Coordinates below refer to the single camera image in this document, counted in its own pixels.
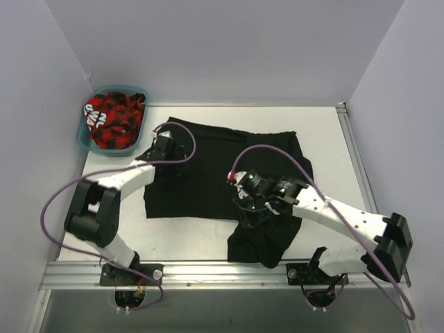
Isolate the black long sleeve shirt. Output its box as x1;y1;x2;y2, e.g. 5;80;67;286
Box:
144;117;314;268

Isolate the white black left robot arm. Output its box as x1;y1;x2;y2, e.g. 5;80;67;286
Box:
65;131;196;285

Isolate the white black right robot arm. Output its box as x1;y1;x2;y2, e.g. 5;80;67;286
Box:
228;170;413;284

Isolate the red black plaid shirt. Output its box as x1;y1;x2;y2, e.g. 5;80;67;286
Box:
83;91;146;150

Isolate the teal plastic basket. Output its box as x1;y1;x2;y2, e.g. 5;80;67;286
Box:
76;85;149;157

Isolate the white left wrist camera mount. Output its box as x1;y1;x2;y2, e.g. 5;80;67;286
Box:
151;130;172;139

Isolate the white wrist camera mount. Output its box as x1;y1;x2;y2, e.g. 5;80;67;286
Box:
227;171;246;197
151;130;172;139

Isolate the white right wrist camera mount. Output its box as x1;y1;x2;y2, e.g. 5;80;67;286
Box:
227;171;246;197

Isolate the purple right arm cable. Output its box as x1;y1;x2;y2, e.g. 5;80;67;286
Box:
232;144;416;321

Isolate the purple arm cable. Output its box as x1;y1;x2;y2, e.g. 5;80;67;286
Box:
40;122;197;310
232;144;416;321

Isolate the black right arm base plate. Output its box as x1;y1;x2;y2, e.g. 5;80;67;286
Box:
286;263;332;286

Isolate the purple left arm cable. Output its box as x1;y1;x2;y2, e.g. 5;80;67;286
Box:
40;122;197;310

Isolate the aluminium right side rail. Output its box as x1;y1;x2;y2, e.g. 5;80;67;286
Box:
336;103;378;213

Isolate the aluminium rail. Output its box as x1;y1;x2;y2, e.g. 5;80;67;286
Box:
336;103;378;213
38;257;413;292

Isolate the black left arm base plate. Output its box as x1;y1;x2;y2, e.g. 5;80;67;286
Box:
99;263;164;287

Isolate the aluminium front rail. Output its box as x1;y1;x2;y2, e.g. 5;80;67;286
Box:
38;257;413;292

